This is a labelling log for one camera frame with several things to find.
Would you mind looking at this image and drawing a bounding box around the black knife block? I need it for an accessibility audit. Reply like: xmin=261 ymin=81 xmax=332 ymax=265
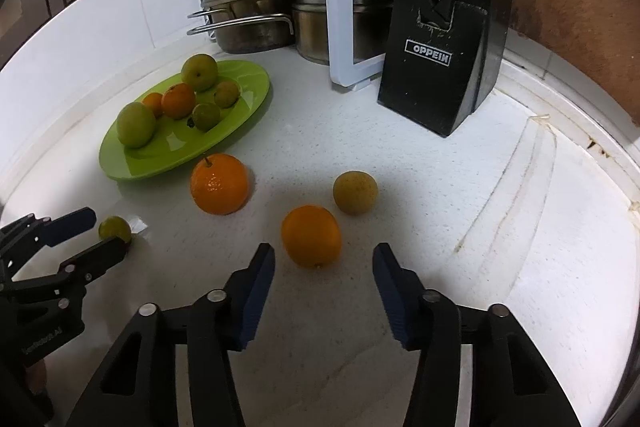
xmin=374 ymin=0 xmax=516 ymax=138

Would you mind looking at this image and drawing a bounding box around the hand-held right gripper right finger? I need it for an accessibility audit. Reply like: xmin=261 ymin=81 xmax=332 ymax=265
xmin=372 ymin=243 xmax=583 ymax=427

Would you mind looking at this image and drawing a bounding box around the light green apple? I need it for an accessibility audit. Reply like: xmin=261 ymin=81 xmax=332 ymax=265
xmin=116 ymin=102 xmax=157 ymax=149

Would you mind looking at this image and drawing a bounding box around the green plate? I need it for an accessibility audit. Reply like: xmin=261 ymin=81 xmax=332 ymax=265
xmin=98 ymin=60 xmax=272 ymax=180

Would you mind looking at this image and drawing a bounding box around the steel stock pot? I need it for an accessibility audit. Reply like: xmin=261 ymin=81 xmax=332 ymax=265
xmin=290 ymin=0 xmax=396 ymax=65

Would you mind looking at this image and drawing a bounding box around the orange tangerine with stem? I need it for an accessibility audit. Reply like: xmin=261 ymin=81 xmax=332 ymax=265
xmin=190 ymin=153 xmax=250 ymax=216

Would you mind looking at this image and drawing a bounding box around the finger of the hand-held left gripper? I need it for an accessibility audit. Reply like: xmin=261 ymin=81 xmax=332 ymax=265
xmin=55 ymin=237 xmax=130 ymax=298
xmin=0 ymin=207 xmax=97 ymax=280

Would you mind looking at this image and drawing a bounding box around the grey pot rack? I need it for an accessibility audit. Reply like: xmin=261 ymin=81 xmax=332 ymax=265
xmin=192 ymin=0 xmax=396 ymax=94

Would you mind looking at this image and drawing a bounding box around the small green tangerine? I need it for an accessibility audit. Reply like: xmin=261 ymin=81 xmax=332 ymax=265
xmin=187 ymin=103 xmax=222 ymax=131
xmin=98 ymin=216 xmax=133 ymax=244

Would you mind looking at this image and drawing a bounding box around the small brown kiwi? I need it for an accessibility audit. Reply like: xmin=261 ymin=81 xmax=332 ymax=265
xmin=333 ymin=171 xmax=378 ymax=215
xmin=214 ymin=80 xmax=240 ymax=108

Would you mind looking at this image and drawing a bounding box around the yellowish green pear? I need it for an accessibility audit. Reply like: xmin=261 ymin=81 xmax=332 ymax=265
xmin=180 ymin=54 xmax=219 ymax=92

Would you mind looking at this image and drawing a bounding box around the steel pot with long handles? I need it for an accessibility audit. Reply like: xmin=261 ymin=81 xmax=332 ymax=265
xmin=187 ymin=0 xmax=297 ymax=55

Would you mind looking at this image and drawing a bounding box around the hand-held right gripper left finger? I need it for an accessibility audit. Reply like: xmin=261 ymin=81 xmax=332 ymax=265
xmin=67 ymin=243 xmax=277 ymax=427

